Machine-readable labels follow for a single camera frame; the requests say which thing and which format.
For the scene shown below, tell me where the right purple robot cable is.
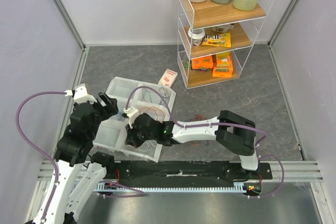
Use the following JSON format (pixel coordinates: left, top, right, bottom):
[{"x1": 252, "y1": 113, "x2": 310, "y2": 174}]
[{"x1": 125, "y1": 86, "x2": 286, "y2": 198}]

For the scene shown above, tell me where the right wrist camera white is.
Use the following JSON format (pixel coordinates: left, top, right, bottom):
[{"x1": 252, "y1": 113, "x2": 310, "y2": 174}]
[{"x1": 122, "y1": 107, "x2": 140, "y2": 127}]

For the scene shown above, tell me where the yellow candy bag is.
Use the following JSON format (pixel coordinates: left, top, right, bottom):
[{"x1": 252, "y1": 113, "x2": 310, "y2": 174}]
[{"x1": 201, "y1": 33, "x2": 232, "y2": 48}]

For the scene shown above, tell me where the white paper cup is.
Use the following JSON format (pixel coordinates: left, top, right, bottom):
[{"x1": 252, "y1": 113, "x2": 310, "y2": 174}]
[{"x1": 188, "y1": 28, "x2": 206, "y2": 46}]

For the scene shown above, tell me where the white compartment tray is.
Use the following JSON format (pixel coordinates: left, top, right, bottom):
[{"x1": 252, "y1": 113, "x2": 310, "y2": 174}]
[{"x1": 93, "y1": 77, "x2": 176, "y2": 162}]

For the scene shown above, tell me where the orange box stack right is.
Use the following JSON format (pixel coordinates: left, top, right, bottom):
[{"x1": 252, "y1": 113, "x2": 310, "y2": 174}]
[{"x1": 212, "y1": 51, "x2": 234, "y2": 78}]

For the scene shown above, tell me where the white wire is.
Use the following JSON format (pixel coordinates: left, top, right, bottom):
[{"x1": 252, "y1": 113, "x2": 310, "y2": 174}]
[{"x1": 125, "y1": 140, "x2": 160, "y2": 155}]

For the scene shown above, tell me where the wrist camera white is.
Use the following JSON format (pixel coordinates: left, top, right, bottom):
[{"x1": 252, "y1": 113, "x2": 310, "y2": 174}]
[
  {"x1": 65, "y1": 83, "x2": 97, "y2": 104},
  {"x1": 122, "y1": 107, "x2": 140, "y2": 127}
]

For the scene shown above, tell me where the orange wire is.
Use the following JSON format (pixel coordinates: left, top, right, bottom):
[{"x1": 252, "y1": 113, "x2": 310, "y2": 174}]
[
  {"x1": 140, "y1": 105, "x2": 166, "y2": 122},
  {"x1": 188, "y1": 114, "x2": 209, "y2": 146}
]

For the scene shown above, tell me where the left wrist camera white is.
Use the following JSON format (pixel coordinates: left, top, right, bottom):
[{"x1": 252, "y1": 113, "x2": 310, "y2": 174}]
[{"x1": 65, "y1": 83, "x2": 97, "y2": 104}]

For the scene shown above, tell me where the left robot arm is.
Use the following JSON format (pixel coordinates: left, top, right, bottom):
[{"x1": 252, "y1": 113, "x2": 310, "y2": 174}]
[{"x1": 30, "y1": 86, "x2": 119, "y2": 223}]

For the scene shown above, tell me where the white wire shelf rack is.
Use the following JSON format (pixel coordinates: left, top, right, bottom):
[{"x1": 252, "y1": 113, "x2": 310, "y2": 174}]
[{"x1": 177, "y1": 0, "x2": 274, "y2": 89}]

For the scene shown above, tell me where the orange box left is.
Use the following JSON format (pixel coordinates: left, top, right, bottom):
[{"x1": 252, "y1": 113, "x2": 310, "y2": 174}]
[{"x1": 191, "y1": 55, "x2": 213, "y2": 70}]

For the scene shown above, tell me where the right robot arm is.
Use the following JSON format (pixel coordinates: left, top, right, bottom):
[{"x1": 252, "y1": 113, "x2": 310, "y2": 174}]
[{"x1": 123, "y1": 108, "x2": 267, "y2": 179}]

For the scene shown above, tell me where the white yoghurt cup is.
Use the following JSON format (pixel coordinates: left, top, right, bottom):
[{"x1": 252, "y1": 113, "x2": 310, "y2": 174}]
[{"x1": 211, "y1": 24, "x2": 234, "y2": 34}]

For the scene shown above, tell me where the small white pink box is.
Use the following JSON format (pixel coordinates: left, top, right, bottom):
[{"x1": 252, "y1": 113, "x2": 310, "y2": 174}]
[{"x1": 158, "y1": 69, "x2": 179, "y2": 88}]

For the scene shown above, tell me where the dark green wire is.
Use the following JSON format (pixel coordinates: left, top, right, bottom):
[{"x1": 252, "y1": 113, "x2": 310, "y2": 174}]
[{"x1": 141, "y1": 84, "x2": 171, "y2": 105}]

